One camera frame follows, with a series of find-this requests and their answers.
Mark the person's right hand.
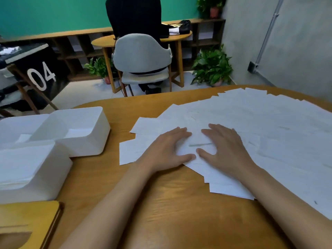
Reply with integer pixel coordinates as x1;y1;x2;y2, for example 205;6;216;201
196;123;258;180

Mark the person's left hand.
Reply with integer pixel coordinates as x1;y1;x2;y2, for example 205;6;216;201
136;127;197;176

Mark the pile of white paper sheets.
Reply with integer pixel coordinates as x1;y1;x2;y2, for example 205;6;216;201
119;87;332;221

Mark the person's right forearm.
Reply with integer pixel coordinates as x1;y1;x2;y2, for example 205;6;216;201
237;164;332;249

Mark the person's left forearm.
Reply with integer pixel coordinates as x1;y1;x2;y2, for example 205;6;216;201
59;162;156;249

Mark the large leafy potted plant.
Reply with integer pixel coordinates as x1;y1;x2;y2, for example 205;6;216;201
191;45;233;87

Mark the empty white plastic box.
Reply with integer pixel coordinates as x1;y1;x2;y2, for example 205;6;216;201
29;106;111;158

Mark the grey upholstered chair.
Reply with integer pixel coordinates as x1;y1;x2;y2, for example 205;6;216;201
112;33;173;97

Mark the small leafy potted plant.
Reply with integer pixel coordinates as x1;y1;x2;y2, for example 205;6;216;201
83;57;116;85

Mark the black bag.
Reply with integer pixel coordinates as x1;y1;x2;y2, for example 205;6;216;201
178;20;192;35

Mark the metal backdrop stand pole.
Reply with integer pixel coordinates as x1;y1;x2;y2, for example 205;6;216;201
253;0;286;87

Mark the round wooden side table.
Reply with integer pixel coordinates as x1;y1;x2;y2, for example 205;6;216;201
91;30;193;94

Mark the potted plant in pink pot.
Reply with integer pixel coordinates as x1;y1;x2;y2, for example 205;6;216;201
196;0;228;19

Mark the white plastic box with paper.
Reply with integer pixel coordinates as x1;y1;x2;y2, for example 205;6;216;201
0;141;73;205

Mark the long wooden shelf unit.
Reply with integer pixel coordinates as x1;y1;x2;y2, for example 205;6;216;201
0;18;226;82

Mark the wooden easel stand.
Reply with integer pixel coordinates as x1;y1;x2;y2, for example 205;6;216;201
0;64;59;117

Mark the stack of white paper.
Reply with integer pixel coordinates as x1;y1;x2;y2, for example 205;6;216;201
0;145;55;191

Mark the black numbered sign board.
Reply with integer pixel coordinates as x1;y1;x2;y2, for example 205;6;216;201
0;43;71;112

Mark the yellow wooden tissue box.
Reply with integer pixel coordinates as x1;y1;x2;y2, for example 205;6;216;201
0;201;64;249

